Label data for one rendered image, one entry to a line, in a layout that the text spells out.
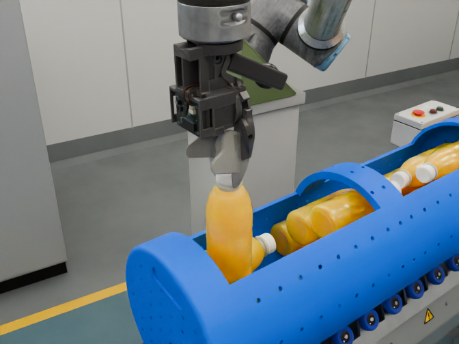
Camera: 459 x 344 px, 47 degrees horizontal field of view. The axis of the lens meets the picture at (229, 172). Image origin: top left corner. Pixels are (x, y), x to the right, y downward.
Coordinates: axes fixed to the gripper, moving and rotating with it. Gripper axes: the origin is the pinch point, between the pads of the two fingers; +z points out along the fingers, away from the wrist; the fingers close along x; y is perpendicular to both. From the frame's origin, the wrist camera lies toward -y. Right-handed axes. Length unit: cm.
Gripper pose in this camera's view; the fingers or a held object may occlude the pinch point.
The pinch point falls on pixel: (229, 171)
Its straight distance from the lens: 76.4
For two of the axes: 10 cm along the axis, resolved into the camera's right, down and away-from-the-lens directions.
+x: 6.1, 3.8, -7.0
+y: -8.0, 3.0, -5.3
